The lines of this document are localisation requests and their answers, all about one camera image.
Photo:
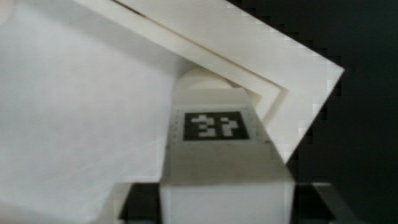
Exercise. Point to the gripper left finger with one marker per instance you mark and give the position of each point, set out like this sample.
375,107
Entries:
131,204

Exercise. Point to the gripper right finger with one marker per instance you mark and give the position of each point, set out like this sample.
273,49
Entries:
320,207

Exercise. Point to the white table leg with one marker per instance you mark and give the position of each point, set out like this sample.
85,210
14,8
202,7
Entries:
225,185

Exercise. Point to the white square table top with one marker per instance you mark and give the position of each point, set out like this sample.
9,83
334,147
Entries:
85,83

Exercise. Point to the white U-shaped fence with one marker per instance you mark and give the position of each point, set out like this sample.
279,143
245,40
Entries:
215,24

